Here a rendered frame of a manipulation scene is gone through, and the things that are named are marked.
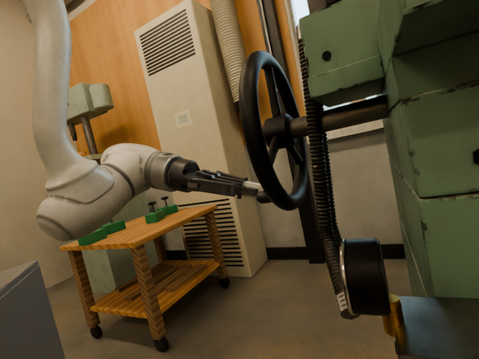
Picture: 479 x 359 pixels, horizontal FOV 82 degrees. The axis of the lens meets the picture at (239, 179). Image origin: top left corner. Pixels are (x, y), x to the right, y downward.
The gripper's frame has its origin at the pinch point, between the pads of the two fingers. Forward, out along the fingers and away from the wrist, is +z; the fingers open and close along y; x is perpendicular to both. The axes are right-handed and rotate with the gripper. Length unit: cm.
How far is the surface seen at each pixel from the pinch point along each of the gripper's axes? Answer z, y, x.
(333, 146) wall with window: 0, 129, -2
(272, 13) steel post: -47, 123, -76
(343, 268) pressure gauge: 17.9, -29.9, -3.9
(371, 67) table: 16.6, -10.3, -22.3
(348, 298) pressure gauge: 18.6, -30.5, -1.8
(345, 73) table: 13.5, -10.3, -21.4
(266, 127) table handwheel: 1.3, -4.0, -12.9
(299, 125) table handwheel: 6.8, -3.0, -14.0
